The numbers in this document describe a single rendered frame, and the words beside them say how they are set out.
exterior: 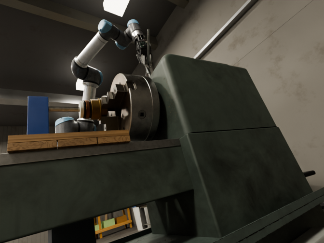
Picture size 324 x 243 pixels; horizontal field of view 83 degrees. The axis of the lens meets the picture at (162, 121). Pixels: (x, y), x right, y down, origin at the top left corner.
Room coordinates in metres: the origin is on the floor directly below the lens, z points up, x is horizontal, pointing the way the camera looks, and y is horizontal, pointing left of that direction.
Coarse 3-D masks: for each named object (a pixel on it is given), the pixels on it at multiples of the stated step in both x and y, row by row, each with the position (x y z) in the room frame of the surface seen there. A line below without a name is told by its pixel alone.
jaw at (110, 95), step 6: (120, 84) 0.60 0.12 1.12; (126, 84) 0.60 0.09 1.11; (132, 84) 0.61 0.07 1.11; (114, 90) 0.61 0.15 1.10; (120, 90) 0.59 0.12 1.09; (126, 90) 0.61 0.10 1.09; (102, 96) 0.63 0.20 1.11; (108, 96) 0.61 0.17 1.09; (114, 96) 0.62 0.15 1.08; (120, 96) 0.62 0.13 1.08; (102, 102) 0.62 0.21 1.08; (108, 102) 0.63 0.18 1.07; (114, 102) 0.64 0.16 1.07; (120, 102) 0.65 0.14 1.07; (120, 108) 0.69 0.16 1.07
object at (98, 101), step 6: (84, 102) 0.61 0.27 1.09; (90, 102) 0.63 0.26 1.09; (96, 102) 0.63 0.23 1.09; (84, 108) 0.61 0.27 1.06; (90, 108) 0.63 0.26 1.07; (96, 108) 0.63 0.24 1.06; (102, 108) 0.66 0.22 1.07; (84, 114) 0.63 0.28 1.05; (90, 114) 0.64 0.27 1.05; (96, 114) 0.65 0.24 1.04; (102, 114) 0.67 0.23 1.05
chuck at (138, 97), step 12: (144, 84) 0.63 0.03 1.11; (132, 96) 0.60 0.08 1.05; (144, 96) 0.62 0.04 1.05; (132, 108) 0.61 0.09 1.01; (144, 108) 0.63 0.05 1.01; (120, 120) 0.72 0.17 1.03; (132, 120) 0.63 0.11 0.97; (144, 120) 0.66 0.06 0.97; (132, 132) 0.67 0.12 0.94; (144, 132) 0.70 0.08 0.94
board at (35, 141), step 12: (72, 132) 0.46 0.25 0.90; (84, 132) 0.47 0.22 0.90; (96, 132) 0.49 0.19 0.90; (108, 132) 0.51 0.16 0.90; (120, 132) 0.53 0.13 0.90; (12, 144) 0.39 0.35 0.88; (24, 144) 0.40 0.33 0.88; (36, 144) 0.41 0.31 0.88; (48, 144) 0.43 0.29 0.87; (60, 144) 0.44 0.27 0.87; (72, 144) 0.46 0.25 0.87; (84, 144) 0.47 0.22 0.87; (96, 144) 0.49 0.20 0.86; (108, 144) 0.52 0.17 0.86
